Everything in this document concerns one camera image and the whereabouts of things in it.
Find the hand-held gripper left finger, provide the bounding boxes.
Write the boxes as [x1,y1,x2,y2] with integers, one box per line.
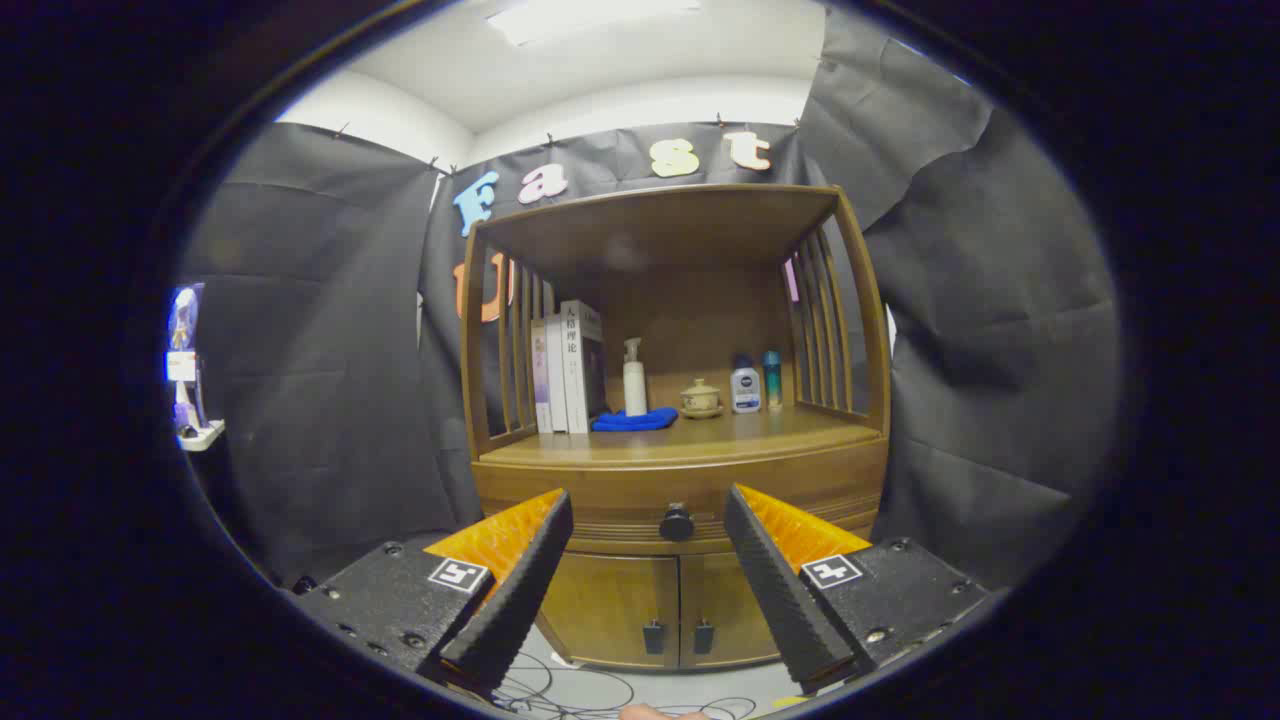
[290,488,576,701]

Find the white pump bottle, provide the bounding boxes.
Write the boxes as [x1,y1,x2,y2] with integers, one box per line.
[622,338,649,418]

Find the white bottle with blue cap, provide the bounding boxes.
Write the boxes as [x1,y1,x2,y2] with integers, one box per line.
[729,354,763,415]

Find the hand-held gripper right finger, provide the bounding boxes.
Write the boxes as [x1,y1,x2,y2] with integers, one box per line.
[722,484,991,696]

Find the white book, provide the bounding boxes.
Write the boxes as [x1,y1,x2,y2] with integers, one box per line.
[545,312,571,433]

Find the wooden cabinet door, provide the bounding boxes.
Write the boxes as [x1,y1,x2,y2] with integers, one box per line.
[535,552,683,669]
[680,552,791,669]

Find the wooden drawer with black knob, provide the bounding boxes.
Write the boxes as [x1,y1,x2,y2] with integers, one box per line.
[472,462,889,557]

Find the blue cloth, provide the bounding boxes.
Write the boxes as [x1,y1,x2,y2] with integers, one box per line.
[590,406,681,433]

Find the black cables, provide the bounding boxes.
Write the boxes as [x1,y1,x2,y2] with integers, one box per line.
[490,650,761,720]

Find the wooden cabinet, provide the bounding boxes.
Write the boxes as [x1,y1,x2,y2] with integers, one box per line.
[458,183,893,671]

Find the thin pale purple book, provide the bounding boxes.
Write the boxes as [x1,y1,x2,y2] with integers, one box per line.
[530,318,553,434]

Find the ceramic lidded cup with saucer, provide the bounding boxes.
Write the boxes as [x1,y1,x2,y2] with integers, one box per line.
[679,378,725,420]

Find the wooden countertop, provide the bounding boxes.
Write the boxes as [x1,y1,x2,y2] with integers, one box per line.
[478,403,886,469]

